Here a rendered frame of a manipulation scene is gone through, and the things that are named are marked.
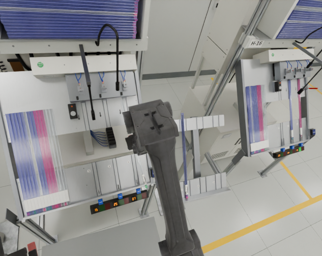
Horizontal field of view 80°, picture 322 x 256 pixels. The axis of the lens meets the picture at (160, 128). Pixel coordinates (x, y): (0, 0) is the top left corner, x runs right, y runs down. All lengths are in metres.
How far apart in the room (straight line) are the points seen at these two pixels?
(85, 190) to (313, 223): 2.24
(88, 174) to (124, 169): 0.20
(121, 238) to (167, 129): 0.96
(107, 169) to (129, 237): 0.40
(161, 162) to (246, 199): 1.97
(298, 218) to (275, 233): 0.36
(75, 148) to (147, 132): 1.16
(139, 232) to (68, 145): 0.76
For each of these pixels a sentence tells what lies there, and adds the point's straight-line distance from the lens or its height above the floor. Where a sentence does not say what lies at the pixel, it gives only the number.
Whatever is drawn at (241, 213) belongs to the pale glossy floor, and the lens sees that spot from 2.22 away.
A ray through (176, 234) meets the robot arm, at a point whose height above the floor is 1.34.
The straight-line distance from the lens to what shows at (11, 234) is 2.03.
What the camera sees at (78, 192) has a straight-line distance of 1.18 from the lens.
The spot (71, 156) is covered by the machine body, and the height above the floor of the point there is 0.62.
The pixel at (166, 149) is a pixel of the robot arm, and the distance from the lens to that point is 0.37.
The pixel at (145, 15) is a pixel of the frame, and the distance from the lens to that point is 0.98.
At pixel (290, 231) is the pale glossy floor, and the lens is 2.45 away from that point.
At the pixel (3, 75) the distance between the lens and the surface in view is 1.18.
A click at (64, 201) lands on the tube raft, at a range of 1.18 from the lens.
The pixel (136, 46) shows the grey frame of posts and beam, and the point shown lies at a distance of 1.07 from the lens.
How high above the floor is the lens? 1.82
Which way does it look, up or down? 48 degrees down
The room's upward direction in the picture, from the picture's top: 15 degrees clockwise
